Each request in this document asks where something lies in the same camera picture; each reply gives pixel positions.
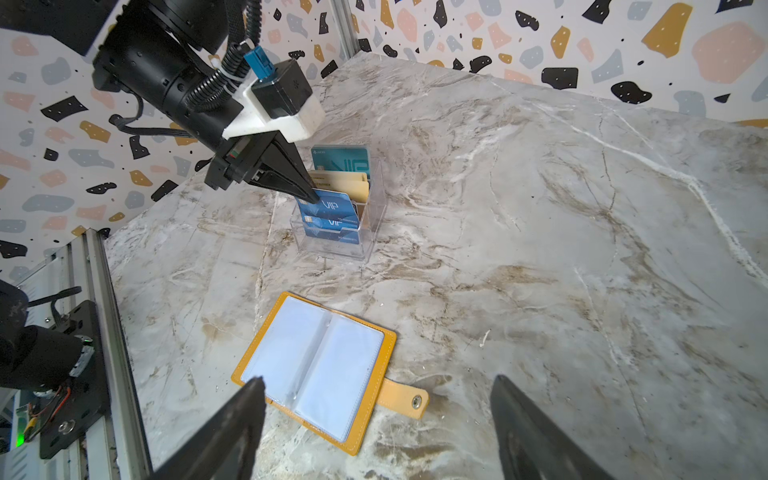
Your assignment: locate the gold card in stand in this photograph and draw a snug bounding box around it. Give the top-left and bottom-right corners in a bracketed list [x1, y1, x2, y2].
[309, 170, 370, 204]

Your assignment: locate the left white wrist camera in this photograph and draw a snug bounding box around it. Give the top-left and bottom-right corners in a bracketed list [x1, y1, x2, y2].
[222, 58, 325, 143]

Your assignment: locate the teal VIP card in stand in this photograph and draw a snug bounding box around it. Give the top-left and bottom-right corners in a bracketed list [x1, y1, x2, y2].
[310, 145, 370, 177]

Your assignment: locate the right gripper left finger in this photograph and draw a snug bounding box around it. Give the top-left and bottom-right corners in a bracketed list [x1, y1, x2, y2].
[150, 377, 266, 479]

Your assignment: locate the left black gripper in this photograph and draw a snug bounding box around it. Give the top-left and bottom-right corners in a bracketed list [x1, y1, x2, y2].
[205, 134, 319, 204]

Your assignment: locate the blue VIP card in stand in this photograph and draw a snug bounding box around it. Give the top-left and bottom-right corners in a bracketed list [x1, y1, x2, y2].
[302, 216, 360, 245]

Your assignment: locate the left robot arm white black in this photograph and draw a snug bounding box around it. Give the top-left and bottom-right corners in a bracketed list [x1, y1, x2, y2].
[1, 1, 324, 204]

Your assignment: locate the yellow leather card holder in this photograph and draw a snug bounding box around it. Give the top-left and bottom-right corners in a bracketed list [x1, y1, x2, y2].
[231, 292, 430, 456]

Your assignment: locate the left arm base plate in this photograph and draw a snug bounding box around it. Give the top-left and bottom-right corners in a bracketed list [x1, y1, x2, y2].
[39, 300, 109, 460]

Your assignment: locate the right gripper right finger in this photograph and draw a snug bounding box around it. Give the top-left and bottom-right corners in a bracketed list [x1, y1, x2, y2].
[490, 375, 612, 479]

